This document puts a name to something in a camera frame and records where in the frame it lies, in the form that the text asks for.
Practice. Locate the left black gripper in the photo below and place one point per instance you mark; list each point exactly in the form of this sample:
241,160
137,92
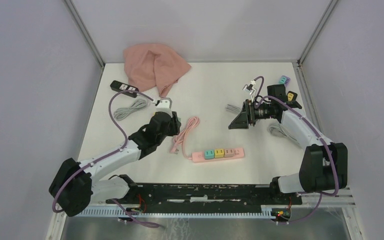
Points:
176,124

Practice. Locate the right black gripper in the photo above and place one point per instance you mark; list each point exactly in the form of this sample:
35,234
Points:
242,120

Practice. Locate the black power strip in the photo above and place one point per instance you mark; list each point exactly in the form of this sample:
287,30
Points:
296,95
128,90

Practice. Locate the pink power strip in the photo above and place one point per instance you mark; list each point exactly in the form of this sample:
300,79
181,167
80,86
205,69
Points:
198,157

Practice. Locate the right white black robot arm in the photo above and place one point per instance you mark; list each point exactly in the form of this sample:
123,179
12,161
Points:
324,166

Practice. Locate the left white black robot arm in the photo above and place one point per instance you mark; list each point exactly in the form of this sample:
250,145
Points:
77,184

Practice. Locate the pink plug adapter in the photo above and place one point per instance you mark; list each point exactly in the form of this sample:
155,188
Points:
229,153

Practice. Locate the yellow adapter on pink strip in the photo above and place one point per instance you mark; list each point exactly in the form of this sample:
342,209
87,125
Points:
219,153

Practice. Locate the teal adapter on pink strip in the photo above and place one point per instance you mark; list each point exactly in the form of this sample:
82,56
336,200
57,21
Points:
209,154

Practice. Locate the yellow adapter on black strip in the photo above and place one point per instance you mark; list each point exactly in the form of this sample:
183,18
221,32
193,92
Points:
291,97

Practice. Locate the purple power strip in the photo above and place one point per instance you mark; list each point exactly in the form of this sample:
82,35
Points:
284,80

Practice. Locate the pink cloth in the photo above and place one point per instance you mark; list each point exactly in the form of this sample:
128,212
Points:
154,65

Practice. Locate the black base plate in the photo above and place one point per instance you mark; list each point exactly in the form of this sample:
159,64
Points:
176,198

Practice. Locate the white cable duct rail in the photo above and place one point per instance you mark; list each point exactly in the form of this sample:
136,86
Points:
117,212

